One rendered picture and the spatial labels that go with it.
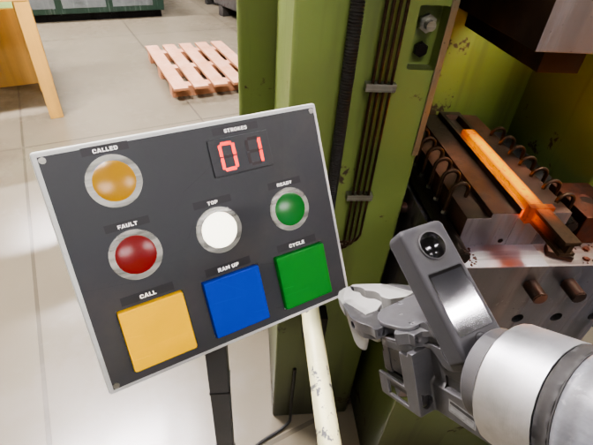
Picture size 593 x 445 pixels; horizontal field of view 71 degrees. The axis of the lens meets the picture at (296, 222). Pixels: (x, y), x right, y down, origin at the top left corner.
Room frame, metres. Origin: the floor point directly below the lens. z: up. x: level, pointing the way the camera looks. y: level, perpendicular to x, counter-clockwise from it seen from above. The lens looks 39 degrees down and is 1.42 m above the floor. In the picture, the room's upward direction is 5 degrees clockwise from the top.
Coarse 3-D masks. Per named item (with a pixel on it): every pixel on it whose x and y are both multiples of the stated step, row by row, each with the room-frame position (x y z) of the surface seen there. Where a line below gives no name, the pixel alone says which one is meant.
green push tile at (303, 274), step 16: (288, 256) 0.40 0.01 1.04; (304, 256) 0.41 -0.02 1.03; (320, 256) 0.42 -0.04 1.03; (288, 272) 0.39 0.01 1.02; (304, 272) 0.40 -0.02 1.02; (320, 272) 0.41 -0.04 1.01; (288, 288) 0.38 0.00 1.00; (304, 288) 0.39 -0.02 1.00; (320, 288) 0.40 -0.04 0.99; (288, 304) 0.37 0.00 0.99
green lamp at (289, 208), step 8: (288, 192) 0.45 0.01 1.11; (280, 200) 0.44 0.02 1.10; (288, 200) 0.45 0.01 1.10; (296, 200) 0.45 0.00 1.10; (280, 208) 0.44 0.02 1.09; (288, 208) 0.44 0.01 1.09; (296, 208) 0.45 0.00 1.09; (304, 208) 0.45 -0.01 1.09; (280, 216) 0.43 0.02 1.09; (288, 216) 0.44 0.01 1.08; (296, 216) 0.44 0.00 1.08; (288, 224) 0.43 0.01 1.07
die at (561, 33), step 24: (480, 0) 0.80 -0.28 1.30; (504, 0) 0.72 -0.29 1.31; (528, 0) 0.66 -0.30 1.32; (552, 0) 0.61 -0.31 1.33; (576, 0) 0.61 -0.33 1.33; (504, 24) 0.70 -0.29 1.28; (528, 24) 0.64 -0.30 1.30; (552, 24) 0.61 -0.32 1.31; (576, 24) 0.61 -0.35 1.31; (552, 48) 0.61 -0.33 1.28; (576, 48) 0.61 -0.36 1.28
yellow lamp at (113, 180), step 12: (96, 168) 0.37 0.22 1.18; (108, 168) 0.37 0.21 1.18; (120, 168) 0.38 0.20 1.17; (96, 180) 0.36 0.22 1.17; (108, 180) 0.37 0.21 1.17; (120, 180) 0.37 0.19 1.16; (132, 180) 0.38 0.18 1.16; (96, 192) 0.36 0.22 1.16; (108, 192) 0.36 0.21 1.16; (120, 192) 0.37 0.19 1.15
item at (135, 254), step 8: (128, 240) 0.34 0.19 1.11; (136, 240) 0.34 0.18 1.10; (144, 240) 0.35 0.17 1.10; (120, 248) 0.33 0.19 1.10; (128, 248) 0.33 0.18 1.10; (136, 248) 0.34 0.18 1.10; (144, 248) 0.34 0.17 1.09; (152, 248) 0.34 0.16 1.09; (120, 256) 0.33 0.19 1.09; (128, 256) 0.33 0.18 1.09; (136, 256) 0.33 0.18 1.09; (144, 256) 0.34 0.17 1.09; (152, 256) 0.34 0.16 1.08; (120, 264) 0.32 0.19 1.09; (128, 264) 0.32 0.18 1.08; (136, 264) 0.33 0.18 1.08; (144, 264) 0.33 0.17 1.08; (152, 264) 0.34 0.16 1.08; (128, 272) 0.32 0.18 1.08; (136, 272) 0.32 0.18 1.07
